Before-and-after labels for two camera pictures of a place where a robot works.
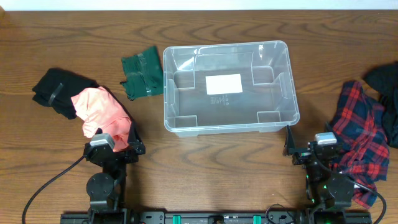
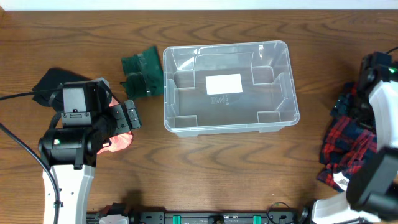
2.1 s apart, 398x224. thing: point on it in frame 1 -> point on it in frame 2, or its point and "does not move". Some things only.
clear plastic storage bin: x=228 y=88 does not move
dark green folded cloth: x=143 y=74 does not move
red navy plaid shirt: x=361 y=134 does not move
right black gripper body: x=303 y=155 -> x=357 y=106
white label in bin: x=224 y=84 does not move
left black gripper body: x=125 y=159 -> x=114 y=122
